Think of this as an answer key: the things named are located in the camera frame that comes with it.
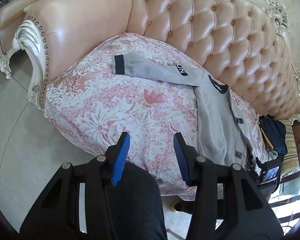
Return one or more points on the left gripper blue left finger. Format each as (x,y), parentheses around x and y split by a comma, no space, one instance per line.
(116,156)

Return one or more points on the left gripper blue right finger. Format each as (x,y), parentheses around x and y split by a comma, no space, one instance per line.
(186,157)

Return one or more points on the grey sweater navy collar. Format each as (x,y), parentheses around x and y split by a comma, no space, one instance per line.
(223,134)

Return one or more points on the navy yellow clothes pile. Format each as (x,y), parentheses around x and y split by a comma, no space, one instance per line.
(274,133)

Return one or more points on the striped cushion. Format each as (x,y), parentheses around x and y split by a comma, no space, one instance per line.
(290,163)

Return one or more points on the yellow slipper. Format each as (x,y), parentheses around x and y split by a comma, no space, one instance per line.
(180,206)

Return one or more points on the pink floral sofa cover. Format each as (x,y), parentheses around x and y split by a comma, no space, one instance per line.
(91,107)

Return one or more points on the person leg dark trousers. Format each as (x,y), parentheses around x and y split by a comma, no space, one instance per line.
(136,206)

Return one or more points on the beige tufted leather sofa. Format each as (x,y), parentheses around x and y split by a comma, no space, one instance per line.
(243,43)

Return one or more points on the beige armchair silver frame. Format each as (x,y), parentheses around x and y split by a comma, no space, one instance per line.
(5,25)

